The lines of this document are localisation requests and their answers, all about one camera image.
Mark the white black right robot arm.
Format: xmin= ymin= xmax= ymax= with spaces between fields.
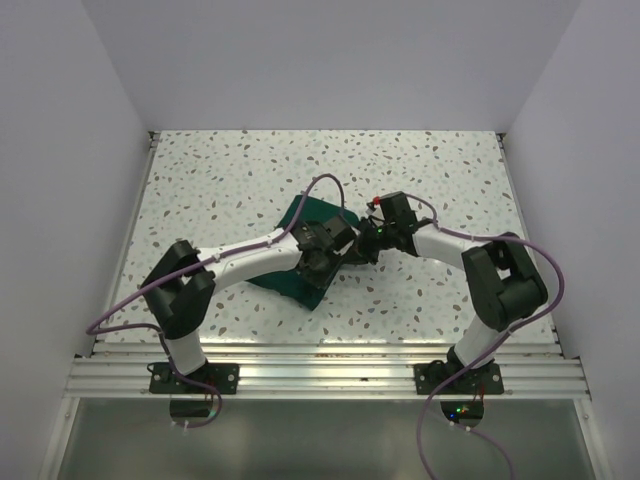
xmin=348 ymin=219 xmax=548 ymax=393

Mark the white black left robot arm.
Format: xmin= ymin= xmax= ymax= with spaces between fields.
xmin=141 ymin=227 xmax=355 ymax=393

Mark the green surgical cloth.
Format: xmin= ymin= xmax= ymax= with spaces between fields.
xmin=249 ymin=195 xmax=360 ymax=310

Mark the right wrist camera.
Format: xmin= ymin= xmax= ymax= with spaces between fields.
xmin=367 ymin=191 xmax=418 ymax=230

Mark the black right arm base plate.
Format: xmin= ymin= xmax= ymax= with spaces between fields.
xmin=413 ymin=361 xmax=505 ymax=396

